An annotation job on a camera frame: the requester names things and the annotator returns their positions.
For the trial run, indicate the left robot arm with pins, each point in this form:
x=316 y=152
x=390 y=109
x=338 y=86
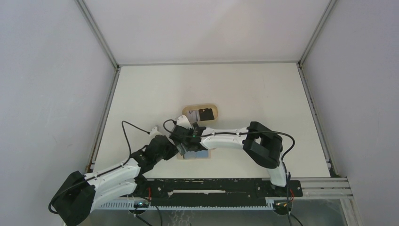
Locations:
x=80 y=194

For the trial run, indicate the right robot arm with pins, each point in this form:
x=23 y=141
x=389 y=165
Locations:
x=261 y=144

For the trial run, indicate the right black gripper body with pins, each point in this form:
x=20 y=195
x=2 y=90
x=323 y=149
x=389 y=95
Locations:
x=180 y=148

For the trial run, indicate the beige leather card holder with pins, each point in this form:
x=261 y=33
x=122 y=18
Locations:
x=191 y=155

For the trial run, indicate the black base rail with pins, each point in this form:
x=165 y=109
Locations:
x=214 y=192

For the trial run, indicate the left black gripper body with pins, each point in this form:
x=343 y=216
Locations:
x=168 y=152

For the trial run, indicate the blue grey credit card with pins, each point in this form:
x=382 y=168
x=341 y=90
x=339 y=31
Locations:
x=202 y=154

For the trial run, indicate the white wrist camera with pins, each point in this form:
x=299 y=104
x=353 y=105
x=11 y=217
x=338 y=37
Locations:
x=183 y=121
x=155 y=131

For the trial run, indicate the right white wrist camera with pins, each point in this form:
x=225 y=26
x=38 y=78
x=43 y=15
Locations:
x=183 y=121

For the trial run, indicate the black card in tray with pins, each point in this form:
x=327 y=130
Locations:
x=206 y=114

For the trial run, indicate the beige oval tray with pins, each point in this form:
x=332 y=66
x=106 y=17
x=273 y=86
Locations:
x=197 y=107

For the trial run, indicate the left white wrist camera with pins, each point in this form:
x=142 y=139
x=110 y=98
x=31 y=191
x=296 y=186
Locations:
x=155 y=131

